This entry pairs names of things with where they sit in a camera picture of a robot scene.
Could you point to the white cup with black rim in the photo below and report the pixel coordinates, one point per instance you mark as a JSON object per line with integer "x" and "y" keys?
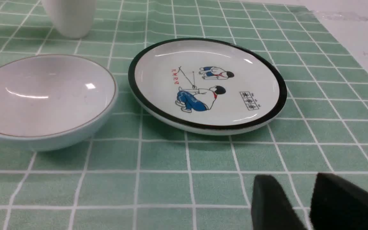
{"x": 71, "y": 18}

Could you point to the green checkered tablecloth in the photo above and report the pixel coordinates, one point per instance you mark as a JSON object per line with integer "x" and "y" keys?
{"x": 138, "y": 173}

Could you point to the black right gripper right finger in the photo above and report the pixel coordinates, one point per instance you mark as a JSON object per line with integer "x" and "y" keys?
{"x": 337, "y": 204}

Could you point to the pale blue ceramic bowl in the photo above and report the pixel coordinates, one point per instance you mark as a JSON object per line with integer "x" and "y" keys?
{"x": 53, "y": 101}

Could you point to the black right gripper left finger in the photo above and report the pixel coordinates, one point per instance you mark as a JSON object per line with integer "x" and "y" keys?
{"x": 271, "y": 208}

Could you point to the white plate with cartoon print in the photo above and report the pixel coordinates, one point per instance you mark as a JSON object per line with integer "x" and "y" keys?
{"x": 206, "y": 86}

